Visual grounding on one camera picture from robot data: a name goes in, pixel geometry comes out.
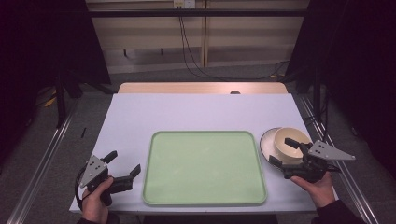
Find white plate with dark rim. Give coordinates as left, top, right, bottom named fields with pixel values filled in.
left=259, top=127, right=285, bottom=172

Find dark curtain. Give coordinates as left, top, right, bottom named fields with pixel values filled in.
left=284, top=0, right=396, bottom=171
left=0, top=0, right=112, bottom=162

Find light green tray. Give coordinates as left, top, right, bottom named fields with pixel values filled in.
left=142, top=130, right=268, bottom=207

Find black hanging cables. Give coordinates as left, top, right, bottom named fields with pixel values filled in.
left=177, top=15, right=291, bottom=81

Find white wall socket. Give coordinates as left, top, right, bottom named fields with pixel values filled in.
left=173, top=0, right=197, bottom=9

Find black stand post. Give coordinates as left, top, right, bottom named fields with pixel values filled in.
left=312, top=66, right=323, bottom=119
left=54, top=74, right=68, bottom=129

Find person's left hand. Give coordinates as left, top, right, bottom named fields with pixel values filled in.
left=81, top=176, right=115, bottom=224

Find dark horizontal bar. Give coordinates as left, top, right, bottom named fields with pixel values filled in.
left=88, top=8, right=308, bottom=19

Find person's right hand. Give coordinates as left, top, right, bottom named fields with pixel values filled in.
left=290, top=172, right=336, bottom=209

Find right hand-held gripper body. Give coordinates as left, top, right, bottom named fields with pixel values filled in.
left=282, top=140, right=357, bottom=184

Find white table board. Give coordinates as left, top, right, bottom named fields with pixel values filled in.
left=68, top=92, right=340, bottom=215

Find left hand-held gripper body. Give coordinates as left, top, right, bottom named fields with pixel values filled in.
left=78, top=154, right=134, bottom=207

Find left hand-held gripper cable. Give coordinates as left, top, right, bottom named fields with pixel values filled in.
left=74, top=166, right=90, bottom=211

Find yellow thing on floor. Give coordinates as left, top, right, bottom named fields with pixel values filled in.
left=43, top=88, right=59, bottom=108

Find metal floor rail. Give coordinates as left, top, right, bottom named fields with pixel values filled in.
left=298, top=94, right=379, bottom=224
left=6, top=102, right=79, bottom=224

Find cream bowl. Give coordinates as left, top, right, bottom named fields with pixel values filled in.
left=273, top=126, right=313, bottom=165

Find wooden table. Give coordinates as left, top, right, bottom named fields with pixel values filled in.
left=117, top=81, right=289, bottom=95

